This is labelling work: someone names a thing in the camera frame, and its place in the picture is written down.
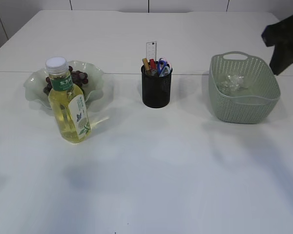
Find gold glitter pen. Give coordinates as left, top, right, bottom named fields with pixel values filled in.
left=142, top=58, right=151, bottom=75

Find blue scissors with cover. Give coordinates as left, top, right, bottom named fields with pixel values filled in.
left=157, top=58, right=172, bottom=77

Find red glitter pen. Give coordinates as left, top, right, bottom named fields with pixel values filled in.
left=149, top=58, right=157, bottom=70

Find pink scissors with cover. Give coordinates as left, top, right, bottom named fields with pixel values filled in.
left=157, top=58, right=172, bottom=70

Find transparent plastic ruler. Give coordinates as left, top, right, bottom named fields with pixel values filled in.
left=146, top=41, right=157, bottom=61

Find yellow tea plastic bottle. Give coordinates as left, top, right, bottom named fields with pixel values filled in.
left=45, top=57, right=91, bottom=143

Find purple artificial grape bunch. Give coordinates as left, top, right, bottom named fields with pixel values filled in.
left=43, top=66, right=89, bottom=96

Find clear plastic sheet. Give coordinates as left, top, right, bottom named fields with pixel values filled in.
left=216, top=75, right=249, bottom=96

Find silver glitter pen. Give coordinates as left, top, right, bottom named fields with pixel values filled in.
left=151, top=69, right=157, bottom=76

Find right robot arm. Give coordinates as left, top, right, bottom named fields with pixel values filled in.
left=261, top=15, right=293, bottom=76

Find black mesh pen holder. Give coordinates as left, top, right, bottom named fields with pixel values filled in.
left=141, top=66, right=172, bottom=108

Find green plastic woven basket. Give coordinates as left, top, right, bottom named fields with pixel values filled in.
left=209, top=51, right=281, bottom=124

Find green wavy glass plate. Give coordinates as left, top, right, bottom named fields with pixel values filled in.
left=24, top=60, right=104, bottom=109

